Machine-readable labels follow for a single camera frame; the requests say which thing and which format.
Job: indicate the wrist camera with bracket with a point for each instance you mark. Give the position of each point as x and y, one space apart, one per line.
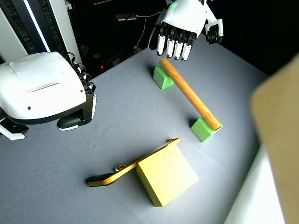
216 29

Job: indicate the dark flat device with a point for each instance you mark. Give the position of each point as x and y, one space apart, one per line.
100 2

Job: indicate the tan blurred board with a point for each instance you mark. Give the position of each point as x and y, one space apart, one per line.
278 128

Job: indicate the white smooth panel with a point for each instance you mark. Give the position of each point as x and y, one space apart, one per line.
254 198

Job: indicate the black power strip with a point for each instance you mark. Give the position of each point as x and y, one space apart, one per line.
101 67

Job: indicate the round wooden dowel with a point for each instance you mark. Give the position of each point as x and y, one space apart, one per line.
189 92

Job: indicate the white column with light strip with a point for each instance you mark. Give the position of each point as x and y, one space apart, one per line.
14 30

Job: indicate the green block with clear tape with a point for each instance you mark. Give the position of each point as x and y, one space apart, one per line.
160 78

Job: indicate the grey flat hub device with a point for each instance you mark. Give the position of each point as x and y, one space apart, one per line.
125 17

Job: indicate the large pale yellow block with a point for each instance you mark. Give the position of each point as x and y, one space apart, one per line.
168 175

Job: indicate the grey table cloth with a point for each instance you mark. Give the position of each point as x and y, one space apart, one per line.
116 116

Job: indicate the plain green block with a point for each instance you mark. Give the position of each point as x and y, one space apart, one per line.
201 130

